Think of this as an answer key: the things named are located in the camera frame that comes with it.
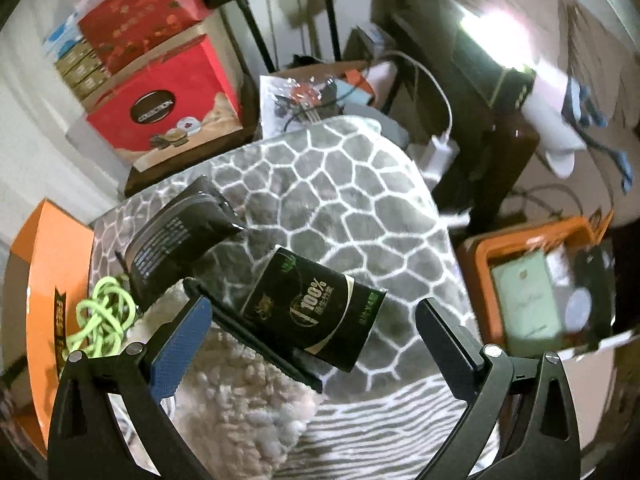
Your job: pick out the red patterned gift box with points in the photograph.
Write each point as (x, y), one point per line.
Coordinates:
(135, 20)

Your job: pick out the blue white small box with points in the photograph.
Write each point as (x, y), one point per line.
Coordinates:
(67, 37)

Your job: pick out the clear plastic bag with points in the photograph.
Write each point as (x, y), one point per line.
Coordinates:
(300, 95)

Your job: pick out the dark wooden cabinet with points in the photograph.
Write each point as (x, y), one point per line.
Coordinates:
(475, 110)

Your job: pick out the white charger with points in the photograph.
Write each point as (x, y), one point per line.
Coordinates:
(442, 149)

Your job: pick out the tan carton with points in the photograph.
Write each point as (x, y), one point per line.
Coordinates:
(82, 77)

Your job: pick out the black tissue packet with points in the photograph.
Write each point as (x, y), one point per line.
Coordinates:
(310, 310)
(175, 230)

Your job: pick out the blue cloth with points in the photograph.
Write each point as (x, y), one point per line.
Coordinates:
(592, 105)

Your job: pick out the white cloth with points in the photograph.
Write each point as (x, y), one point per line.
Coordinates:
(552, 120)

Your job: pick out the red gift bag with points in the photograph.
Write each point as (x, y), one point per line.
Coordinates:
(175, 85)

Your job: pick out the grey patterned blanket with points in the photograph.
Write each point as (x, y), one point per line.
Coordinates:
(320, 185)

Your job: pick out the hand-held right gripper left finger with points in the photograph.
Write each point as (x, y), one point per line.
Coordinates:
(182, 340)

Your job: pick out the orange bin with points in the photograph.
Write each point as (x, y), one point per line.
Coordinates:
(475, 280)

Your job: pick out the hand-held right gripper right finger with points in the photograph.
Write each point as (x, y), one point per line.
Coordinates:
(452, 350)

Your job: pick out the white fluffy mat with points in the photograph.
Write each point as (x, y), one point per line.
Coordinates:
(235, 400)

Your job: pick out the orange cardboard box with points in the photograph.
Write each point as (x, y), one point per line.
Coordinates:
(50, 250)

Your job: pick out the pale green booklet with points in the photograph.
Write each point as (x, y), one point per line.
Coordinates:
(527, 300)

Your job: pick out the black metal stand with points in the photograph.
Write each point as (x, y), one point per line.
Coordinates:
(330, 20)

